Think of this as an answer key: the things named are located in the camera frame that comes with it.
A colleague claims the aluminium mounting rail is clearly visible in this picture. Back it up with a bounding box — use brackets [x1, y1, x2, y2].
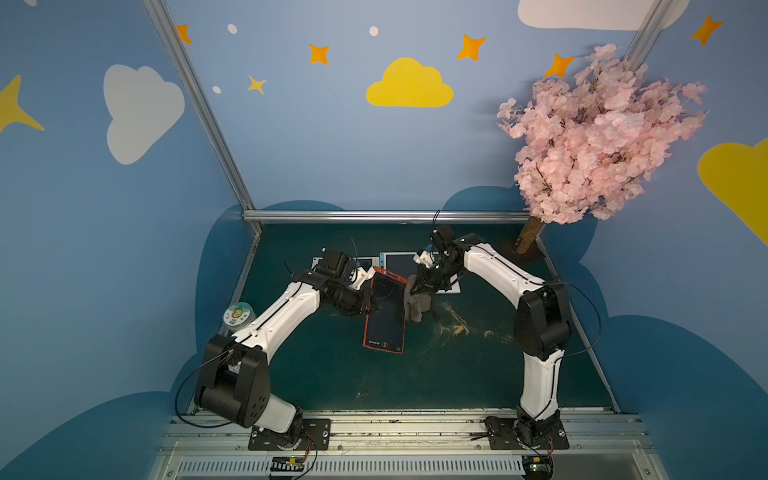
[149, 408, 668, 479]

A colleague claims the red framed drawing tablet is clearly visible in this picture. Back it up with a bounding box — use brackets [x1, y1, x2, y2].
[363, 267, 407, 354]

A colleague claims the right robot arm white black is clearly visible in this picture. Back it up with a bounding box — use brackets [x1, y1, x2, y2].
[407, 226, 572, 432]

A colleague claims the grey blue wiping cloth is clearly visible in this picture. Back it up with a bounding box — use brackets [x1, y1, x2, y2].
[403, 274, 433, 323]

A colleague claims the left controller board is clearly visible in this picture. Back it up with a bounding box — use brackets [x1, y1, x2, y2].
[268, 457, 309, 477]

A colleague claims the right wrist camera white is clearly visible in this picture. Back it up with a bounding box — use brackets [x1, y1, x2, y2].
[413, 246, 436, 269]

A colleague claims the white framed drawing tablet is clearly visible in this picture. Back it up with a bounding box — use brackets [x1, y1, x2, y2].
[311, 256, 380, 270]

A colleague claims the controller board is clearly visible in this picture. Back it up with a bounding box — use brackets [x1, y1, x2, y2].
[522, 456, 554, 480]
[268, 457, 309, 477]

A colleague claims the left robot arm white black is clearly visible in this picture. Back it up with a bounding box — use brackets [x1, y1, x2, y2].
[194, 249, 376, 434]

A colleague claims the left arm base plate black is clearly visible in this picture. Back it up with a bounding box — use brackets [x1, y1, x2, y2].
[247, 417, 332, 451]

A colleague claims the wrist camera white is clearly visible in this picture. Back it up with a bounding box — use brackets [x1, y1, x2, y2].
[350, 266, 376, 291]
[413, 246, 436, 269]

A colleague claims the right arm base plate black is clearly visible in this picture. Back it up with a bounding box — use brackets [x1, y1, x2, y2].
[483, 413, 570, 452]

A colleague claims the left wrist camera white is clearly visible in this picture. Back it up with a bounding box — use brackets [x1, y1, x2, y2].
[350, 266, 376, 291]

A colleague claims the pink cherry blossom tree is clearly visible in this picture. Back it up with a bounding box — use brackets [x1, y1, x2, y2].
[497, 44, 707, 262]

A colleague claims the right controller board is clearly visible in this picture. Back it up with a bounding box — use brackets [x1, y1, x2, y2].
[522, 456, 554, 480]

